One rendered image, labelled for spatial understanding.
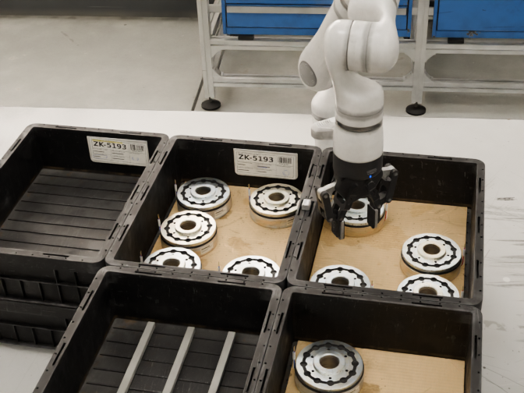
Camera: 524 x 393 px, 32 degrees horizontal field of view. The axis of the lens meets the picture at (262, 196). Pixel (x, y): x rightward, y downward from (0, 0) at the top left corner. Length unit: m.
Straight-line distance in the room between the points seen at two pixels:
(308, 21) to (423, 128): 1.37
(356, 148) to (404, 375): 0.35
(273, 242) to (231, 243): 0.08
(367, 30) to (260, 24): 2.29
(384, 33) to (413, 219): 0.54
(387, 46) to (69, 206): 0.80
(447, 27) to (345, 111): 2.24
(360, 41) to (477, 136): 1.00
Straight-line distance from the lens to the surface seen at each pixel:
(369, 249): 1.63
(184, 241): 1.61
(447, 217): 1.72
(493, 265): 1.83
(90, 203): 1.79
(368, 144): 1.32
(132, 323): 1.51
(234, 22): 3.54
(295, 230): 1.51
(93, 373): 1.45
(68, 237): 1.72
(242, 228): 1.68
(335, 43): 1.25
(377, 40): 1.24
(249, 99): 3.75
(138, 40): 4.32
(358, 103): 1.28
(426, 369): 1.42
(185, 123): 2.26
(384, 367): 1.42
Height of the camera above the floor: 1.86
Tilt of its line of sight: 36 degrees down
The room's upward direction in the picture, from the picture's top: 3 degrees counter-clockwise
